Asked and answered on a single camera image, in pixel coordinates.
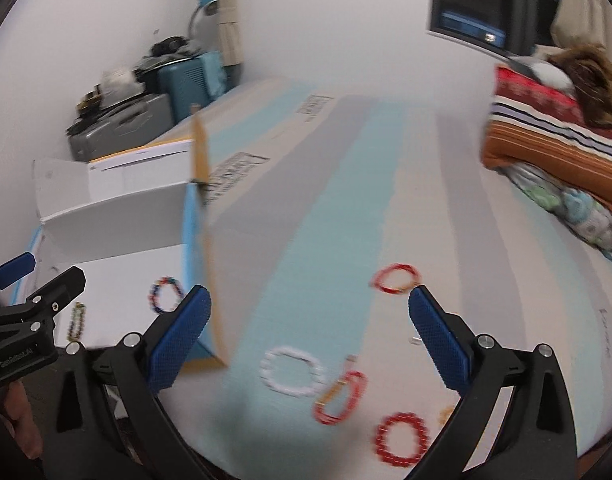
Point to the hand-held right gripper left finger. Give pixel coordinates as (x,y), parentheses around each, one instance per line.
(181,340)

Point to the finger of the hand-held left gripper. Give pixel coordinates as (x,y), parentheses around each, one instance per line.
(61,290)
(13,267)

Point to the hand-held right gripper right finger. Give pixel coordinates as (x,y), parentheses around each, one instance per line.
(438,345)

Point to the blue and white cardboard box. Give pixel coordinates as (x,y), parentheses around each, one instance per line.
(116,200)

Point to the person's left hand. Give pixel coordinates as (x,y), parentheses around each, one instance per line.
(21,417)

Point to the grey suitcase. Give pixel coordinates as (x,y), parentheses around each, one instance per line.
(118,127)

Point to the striped mattress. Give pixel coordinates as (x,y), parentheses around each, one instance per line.
(336,185)

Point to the floral bed sheet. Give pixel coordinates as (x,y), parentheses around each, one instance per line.
(570,207)

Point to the white plastic bag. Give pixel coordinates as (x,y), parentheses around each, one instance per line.
(118,77)

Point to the teal suitcase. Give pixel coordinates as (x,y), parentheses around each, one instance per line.
(186,82)

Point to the striped red and orange blanket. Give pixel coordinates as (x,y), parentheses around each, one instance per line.
(545,125)

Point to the black bag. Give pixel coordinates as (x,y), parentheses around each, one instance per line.
(167,46)

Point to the white pillow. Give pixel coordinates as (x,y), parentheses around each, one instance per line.
(553,74)

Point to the brown furry cloth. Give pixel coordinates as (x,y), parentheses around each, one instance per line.
(590,80)

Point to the blue desk lamp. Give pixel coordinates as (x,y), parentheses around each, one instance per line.
(204,7)

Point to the beige curtain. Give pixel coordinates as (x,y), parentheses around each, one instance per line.
(226,10)

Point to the dark window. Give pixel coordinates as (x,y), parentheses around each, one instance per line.
(485,5)

